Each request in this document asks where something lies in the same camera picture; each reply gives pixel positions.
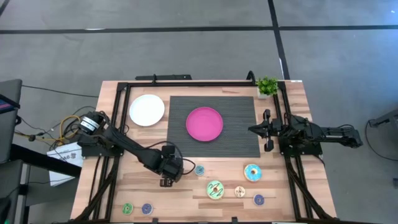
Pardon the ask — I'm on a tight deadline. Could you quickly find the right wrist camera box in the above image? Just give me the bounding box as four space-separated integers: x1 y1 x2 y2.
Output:
271 117 284 133

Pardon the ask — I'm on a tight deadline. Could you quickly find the large green drizzled donut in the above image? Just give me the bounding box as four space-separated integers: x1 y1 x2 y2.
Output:
206 180 225 200

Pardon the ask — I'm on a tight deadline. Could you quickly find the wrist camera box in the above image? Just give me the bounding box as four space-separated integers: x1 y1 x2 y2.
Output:
161 144 175 158
271 117 284 133

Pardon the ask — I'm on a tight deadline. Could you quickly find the black floor cable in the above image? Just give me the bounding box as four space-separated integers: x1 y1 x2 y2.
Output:
364 119 398 162
21 84 99 98

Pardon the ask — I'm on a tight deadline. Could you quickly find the grey woven placemat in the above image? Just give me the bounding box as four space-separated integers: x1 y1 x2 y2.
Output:
166 95 261 159

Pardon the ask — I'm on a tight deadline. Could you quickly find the white cardboard box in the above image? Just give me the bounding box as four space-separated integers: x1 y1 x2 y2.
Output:
46 141 84 187

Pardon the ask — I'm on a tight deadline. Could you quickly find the yellow cable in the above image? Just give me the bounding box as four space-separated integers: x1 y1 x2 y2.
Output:
14 114 82 141

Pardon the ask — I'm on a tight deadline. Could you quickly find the white round plate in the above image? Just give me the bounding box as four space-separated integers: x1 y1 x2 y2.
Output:
129 94 165 128

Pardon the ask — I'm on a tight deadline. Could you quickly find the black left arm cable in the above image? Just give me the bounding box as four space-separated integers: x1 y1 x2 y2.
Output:
136 140 197 175

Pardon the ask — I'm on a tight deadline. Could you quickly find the dark tablet with pink stripe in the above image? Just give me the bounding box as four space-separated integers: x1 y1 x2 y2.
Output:
0 94 21 114

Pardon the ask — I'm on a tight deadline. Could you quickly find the black side table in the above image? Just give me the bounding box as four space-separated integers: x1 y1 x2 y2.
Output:
9 144 82 179

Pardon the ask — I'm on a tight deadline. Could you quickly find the pink round plate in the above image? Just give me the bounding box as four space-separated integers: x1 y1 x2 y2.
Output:
185 106 224 142

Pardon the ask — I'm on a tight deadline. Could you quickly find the black aluminium table frame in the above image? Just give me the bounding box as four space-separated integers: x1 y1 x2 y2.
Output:
70 79 338 224

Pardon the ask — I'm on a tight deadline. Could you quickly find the green plant in white pot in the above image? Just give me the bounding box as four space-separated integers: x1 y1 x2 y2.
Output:
255 76 279 100

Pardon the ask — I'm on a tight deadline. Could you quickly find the grey table leg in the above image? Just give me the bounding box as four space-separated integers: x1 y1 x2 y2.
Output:
369 108 398 129

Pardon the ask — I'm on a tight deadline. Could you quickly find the grey chair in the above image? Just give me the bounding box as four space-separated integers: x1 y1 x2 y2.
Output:
0 78 23 164

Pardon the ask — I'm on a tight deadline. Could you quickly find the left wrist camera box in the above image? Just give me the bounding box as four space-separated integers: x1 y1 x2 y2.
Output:
161 144 175 158

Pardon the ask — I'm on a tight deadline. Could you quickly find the black mounting bar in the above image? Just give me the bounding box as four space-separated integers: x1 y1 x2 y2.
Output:
135 73 193 81

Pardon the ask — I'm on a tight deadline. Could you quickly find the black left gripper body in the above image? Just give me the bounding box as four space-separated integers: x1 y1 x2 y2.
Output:
157 154 185 183

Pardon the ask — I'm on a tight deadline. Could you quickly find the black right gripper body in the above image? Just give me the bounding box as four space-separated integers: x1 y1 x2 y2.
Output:
262 108 280 153

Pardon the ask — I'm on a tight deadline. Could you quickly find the large blue frosted donut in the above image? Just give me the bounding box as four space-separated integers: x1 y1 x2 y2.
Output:
243 163 263 182

